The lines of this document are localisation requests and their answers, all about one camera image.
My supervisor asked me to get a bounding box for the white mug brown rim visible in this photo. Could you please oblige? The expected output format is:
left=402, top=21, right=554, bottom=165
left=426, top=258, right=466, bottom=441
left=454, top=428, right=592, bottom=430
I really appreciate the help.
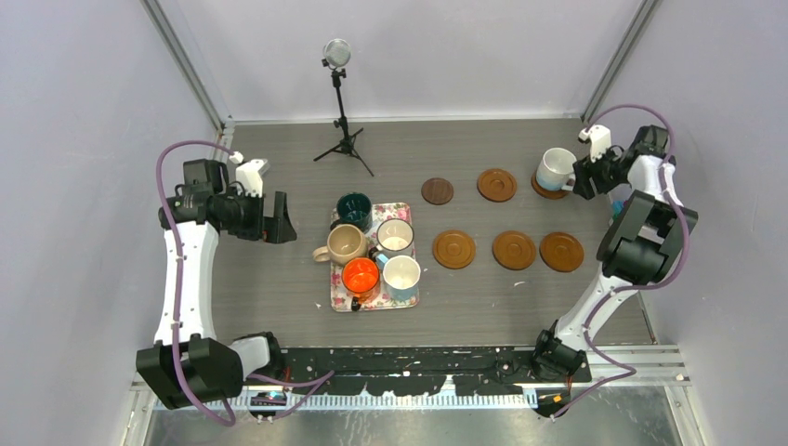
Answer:
left=376, top=218, right=414, bottom=256

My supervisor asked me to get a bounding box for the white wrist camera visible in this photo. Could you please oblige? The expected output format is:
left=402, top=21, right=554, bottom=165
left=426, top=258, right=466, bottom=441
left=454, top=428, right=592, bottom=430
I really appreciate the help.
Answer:
left=578, top=125, right=612, bottom=163
left=229, top=151, right=270, bottom=198

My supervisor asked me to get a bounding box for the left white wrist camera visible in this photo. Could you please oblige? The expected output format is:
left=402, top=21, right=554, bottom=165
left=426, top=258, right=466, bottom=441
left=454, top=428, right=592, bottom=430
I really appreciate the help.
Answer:
left=229, top=151, right=270, bottom=198

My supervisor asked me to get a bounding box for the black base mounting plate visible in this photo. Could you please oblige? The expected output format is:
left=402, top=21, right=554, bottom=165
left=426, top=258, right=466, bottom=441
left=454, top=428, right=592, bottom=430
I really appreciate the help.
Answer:
left=256, top=347, right=591, bottom=397

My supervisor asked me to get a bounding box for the beige mug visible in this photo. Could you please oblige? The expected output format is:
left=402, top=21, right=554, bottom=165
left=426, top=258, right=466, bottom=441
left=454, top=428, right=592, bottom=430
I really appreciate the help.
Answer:
left=312, top=224, right=369, bottom=266

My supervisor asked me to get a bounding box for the microphone on black tripod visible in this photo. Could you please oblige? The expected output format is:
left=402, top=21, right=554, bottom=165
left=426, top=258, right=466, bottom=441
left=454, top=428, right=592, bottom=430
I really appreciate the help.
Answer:
left=313, top=38, right=374, bottom=177

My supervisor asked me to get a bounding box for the white mug blue base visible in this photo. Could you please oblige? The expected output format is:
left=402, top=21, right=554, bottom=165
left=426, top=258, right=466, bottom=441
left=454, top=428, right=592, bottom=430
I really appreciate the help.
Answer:
left=535, top=148, right=577, bottom=191

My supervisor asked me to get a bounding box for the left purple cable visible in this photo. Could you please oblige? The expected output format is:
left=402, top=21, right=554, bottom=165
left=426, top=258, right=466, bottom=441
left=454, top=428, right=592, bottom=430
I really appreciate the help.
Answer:
left=154, top=139, right=335, bottom=429

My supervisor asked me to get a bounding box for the dark green mug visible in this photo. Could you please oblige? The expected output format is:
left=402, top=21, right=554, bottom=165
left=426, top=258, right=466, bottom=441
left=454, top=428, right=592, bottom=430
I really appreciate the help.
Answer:
left=336, top=192, right=373, bottom=232

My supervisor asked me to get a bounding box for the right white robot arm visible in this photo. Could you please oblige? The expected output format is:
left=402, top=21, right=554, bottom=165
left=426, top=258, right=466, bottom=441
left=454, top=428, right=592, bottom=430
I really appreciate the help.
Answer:
left=530, top=125, right=698, bottom=382

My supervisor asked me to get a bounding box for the dark brown wooden coaster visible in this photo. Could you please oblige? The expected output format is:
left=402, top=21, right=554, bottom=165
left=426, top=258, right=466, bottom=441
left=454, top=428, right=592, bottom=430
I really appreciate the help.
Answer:
left=421, top=177, right=454, bottom=205

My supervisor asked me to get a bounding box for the orange mug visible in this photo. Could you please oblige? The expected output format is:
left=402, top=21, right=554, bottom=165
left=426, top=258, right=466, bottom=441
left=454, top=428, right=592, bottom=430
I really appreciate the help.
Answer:
left=341, top=257, right=381, bottom=304

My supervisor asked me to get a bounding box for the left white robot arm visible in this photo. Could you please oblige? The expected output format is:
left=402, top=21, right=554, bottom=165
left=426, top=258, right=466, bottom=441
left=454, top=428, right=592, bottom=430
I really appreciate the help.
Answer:
left=136, top=159, right=297, bottom=409

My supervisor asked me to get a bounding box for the white light blue mug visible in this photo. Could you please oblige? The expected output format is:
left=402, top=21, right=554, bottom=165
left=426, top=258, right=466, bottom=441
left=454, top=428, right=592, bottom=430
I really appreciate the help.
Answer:
left=379, top=256, right=422, bottom=302

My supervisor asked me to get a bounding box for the floral serving tray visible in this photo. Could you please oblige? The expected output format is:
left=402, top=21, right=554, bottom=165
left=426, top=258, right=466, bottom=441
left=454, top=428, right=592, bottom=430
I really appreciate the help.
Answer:
left=329, top=202, right=419, bottom=312

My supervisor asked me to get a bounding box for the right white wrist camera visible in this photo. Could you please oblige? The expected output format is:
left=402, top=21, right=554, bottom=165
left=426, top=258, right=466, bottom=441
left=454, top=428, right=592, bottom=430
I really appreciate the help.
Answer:
left=578, top=125, right=612, bottom=163

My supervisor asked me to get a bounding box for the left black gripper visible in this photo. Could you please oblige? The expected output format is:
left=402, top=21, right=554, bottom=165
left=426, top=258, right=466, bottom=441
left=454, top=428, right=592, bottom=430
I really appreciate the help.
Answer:
left=221, top=187, right=296, bottom=243

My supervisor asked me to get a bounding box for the colourful toy block stack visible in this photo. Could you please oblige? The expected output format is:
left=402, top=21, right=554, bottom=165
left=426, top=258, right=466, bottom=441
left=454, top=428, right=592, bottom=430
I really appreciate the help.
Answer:
left=611, top=200, right=625, bottom=220

